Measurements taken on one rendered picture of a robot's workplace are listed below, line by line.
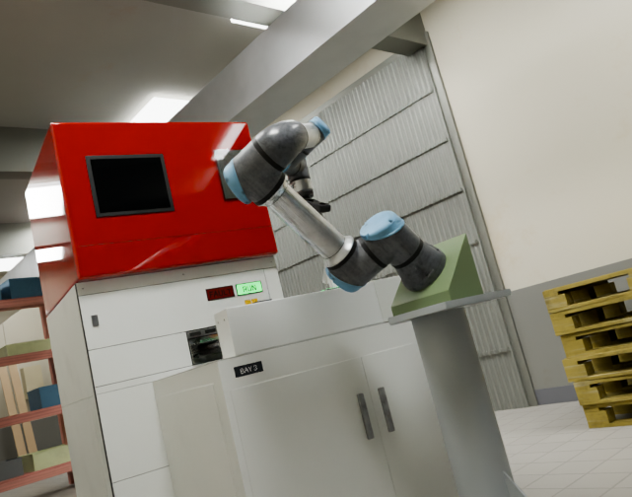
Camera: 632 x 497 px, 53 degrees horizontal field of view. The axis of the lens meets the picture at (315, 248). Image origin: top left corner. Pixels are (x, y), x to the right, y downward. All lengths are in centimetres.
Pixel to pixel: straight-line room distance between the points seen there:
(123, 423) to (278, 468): 71
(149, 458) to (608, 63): 391
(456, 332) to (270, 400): 56
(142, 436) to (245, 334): 69
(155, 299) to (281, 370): 74
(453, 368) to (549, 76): 357
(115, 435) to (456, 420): 117
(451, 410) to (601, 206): 322
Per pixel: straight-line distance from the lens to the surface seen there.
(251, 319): 188
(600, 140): 489
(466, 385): 184
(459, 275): 183
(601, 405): 399
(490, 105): 534
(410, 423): 214
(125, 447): 237
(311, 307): 198
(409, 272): 184
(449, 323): 183
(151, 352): 242
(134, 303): 243
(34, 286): 840
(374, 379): 207
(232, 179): 168
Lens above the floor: 76
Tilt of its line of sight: 10 degrees up
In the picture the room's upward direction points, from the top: 14 degrees counter-clockwise
